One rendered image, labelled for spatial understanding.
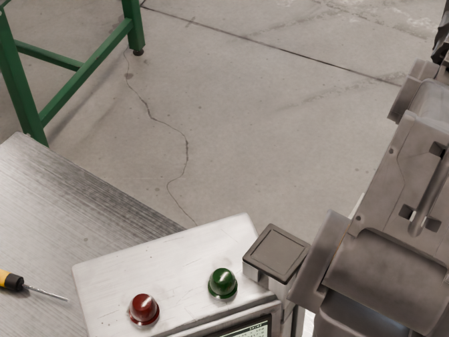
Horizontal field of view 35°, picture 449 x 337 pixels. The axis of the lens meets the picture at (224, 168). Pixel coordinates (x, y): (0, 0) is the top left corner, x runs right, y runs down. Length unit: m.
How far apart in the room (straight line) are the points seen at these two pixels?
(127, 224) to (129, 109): 1.42
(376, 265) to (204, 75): 2.52
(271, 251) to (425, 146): 0.20
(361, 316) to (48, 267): 1.01
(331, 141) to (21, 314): 1.60
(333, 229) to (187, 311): 0.19
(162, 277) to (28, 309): 0.79
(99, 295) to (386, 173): 0.28
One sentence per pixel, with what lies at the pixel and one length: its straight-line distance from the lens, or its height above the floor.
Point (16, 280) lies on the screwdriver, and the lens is 1.42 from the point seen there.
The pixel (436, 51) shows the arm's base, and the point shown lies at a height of 1.46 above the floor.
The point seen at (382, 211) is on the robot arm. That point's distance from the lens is 0.47.
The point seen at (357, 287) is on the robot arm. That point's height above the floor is 1.61.
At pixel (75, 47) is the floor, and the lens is 3.17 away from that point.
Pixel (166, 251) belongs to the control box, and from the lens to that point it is 0.66.
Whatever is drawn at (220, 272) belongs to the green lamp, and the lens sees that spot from 0.61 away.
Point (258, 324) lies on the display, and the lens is 0.64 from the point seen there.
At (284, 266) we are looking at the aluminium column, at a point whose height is 1.50.
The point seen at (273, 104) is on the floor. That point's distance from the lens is 2.83.
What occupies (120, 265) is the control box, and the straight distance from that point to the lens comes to 0.65.
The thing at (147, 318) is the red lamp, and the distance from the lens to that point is 0.61.
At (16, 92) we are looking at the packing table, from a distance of 2.45.
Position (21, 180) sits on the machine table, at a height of 0.83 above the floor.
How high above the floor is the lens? 2.02
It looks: 50 degrees down
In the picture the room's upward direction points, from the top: 3 degrees counter-clockwise
